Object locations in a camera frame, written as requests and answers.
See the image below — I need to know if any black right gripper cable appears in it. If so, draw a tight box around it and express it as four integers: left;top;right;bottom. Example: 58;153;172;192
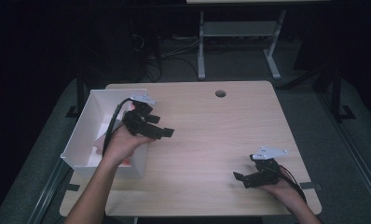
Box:
278;164;309;203

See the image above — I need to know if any person's right hand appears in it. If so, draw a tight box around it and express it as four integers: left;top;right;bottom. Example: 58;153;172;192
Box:
260;176;308;217

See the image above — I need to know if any white box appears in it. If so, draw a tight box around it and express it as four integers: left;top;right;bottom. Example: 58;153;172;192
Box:
60;88;151;180

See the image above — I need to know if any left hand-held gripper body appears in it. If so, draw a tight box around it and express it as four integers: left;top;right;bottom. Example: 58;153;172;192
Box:
121;94;158;139

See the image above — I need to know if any aluminium floor rail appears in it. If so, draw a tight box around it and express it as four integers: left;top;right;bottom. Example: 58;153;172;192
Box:
317;92;371;207
27;158;74;224

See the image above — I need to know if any person's left hand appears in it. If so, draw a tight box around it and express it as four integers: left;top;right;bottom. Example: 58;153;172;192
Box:
101;124;157;168

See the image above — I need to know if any grey metal frame table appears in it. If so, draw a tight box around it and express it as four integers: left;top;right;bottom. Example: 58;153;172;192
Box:
186;0;331;81

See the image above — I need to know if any black stand post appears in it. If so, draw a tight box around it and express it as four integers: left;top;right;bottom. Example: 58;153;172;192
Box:
65;68;86;119
330;66;356;122

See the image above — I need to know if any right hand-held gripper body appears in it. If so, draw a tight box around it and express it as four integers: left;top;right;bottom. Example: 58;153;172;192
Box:
248;146;290;189

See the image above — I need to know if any bundle of black floor cables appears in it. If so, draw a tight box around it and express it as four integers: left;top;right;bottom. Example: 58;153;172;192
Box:
131;31;200;83

